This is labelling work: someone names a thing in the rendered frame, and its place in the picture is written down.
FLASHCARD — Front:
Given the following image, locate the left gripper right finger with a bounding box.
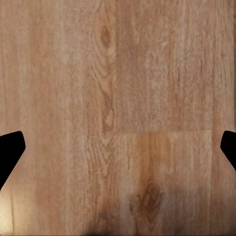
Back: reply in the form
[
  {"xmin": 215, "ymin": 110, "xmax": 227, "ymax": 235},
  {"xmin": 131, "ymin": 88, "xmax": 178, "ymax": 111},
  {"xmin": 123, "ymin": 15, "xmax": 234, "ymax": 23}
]
[{"xmin": 220, "ymin": 131, "xmax": 236, "ymax": 170}]

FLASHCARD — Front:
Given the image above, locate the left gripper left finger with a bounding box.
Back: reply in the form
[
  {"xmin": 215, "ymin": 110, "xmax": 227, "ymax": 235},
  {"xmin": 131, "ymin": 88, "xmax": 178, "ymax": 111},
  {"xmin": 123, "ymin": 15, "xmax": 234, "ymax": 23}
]
[{"xmin": 0, "ymin": 131, "xmax": 26, "ymax": 189}]

